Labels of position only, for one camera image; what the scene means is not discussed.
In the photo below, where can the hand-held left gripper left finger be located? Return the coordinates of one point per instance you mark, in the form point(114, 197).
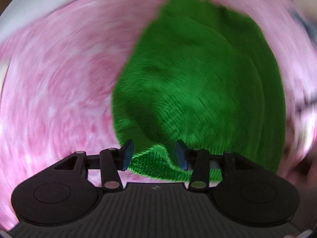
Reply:
point(127, 153)

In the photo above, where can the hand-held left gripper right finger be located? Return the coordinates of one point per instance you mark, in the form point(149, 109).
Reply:
point(181, 155)

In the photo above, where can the green knitted sweater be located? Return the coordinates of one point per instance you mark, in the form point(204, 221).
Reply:
point(198, 79)

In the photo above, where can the pink floral blanket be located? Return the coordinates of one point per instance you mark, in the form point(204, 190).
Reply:
point(54, 84)

